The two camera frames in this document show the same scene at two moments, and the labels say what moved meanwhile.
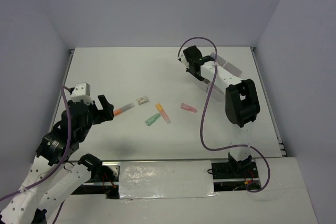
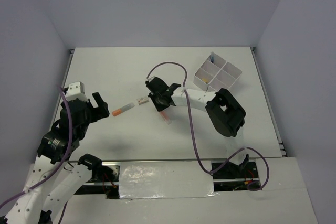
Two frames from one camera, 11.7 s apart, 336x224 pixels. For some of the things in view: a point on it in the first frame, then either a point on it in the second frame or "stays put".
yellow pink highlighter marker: [163, 113] stays put
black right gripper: [200, 78] -> [159, 108]
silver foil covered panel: [166, 179] stays put
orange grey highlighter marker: [123, 109] stays put
